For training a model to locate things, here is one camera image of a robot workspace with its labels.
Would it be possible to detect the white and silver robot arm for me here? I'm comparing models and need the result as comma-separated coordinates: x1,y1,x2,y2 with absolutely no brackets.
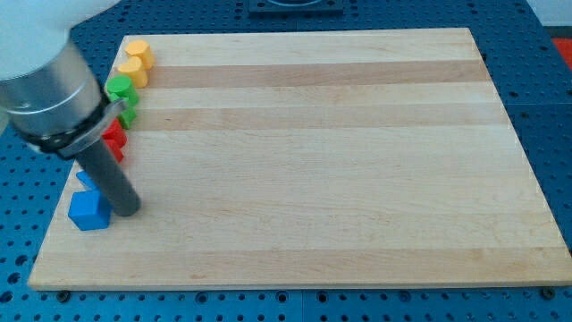
1,0,127,158

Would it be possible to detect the yellow hexagon block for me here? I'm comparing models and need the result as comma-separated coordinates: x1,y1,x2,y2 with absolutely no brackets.
124,39,156,70

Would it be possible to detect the wooden board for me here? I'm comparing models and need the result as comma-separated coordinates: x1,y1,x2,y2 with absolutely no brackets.
29,28,571,291

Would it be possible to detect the green angular block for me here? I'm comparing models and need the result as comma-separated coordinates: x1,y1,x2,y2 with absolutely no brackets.
117,106,137,130

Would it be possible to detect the red lower block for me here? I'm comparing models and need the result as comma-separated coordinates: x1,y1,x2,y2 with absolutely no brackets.
105,140,124,163

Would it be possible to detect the red block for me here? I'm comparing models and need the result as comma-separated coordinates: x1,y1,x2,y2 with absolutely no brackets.
105,140,124,163
102,119,127,148

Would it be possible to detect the red upper block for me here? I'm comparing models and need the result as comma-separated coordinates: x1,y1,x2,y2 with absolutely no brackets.
102,119,127,148

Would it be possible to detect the yellow round block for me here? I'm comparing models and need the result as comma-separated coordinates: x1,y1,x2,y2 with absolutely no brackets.
117,56,148,89

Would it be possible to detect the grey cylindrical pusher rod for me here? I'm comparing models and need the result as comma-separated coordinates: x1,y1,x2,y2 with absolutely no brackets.
76,139,141,216

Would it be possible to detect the green round block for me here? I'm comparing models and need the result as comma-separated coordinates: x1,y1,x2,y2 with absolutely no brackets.
105,74,139,107

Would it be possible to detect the blue cube block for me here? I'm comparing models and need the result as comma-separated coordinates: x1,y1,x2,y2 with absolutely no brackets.
68,190,112,231

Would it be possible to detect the blue rear block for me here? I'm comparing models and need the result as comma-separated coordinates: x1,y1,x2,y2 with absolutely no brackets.
76,171,98,191

